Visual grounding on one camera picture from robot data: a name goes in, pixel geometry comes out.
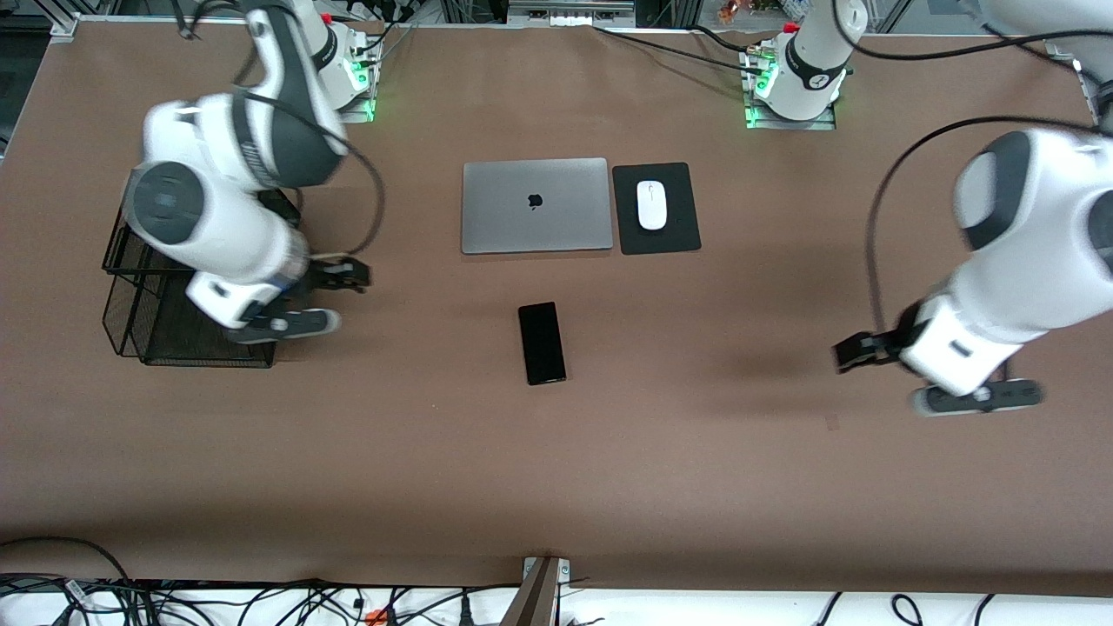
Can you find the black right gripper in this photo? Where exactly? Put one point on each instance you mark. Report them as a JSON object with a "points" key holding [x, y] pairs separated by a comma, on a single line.
{"points": [[329, 273]]}

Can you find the black slab smartphone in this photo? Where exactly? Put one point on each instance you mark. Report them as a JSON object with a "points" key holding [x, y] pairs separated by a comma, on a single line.
{"points": [[542, 343]]}

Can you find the black mouse pad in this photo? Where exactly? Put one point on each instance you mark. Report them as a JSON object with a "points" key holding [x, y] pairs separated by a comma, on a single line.
{"points": [[678, 235]]}

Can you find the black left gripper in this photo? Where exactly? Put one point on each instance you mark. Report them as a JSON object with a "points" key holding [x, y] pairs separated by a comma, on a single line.
{"points": [[880, 344]]}

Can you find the silver closed laptop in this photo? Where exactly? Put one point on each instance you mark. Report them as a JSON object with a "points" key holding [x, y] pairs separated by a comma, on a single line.
{"points": [[504, 217]]}

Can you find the silver post bracket plate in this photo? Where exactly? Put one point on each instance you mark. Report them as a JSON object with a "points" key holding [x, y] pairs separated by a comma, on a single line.
{"points": [[565, 569]]}

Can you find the white computer mouse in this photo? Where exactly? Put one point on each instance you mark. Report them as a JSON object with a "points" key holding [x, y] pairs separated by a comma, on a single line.
{"points": [[652, 204]]}

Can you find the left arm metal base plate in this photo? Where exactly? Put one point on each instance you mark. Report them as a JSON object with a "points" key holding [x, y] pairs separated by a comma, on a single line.
{"points": [[822, 124]]}

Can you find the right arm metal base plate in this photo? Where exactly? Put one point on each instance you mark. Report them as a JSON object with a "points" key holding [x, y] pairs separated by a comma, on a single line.
{"points": [[361, 116]]}

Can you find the aluminium corner bracket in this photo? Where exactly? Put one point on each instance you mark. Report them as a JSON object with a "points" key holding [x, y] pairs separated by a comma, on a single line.
{"points": [[65, 26], [1063, 52]]}

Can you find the black mesh two-tier tray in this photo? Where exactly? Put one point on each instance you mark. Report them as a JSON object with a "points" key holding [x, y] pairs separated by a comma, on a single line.
{"points": [[156, 341]]}

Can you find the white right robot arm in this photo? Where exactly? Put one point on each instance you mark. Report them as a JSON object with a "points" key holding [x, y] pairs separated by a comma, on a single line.
{"points": [[217, 217]]}

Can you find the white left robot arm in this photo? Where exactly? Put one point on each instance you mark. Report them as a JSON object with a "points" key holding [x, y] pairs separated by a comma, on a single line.
{"points": [[1035, 217]]}

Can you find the aluminium frame rail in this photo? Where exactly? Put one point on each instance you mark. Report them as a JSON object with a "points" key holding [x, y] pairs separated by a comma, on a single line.
{"points": [[569, 13]]}

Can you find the grey metal stand post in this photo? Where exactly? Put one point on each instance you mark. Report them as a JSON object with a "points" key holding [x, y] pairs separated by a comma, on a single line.
{"points": [[535, 600]]}

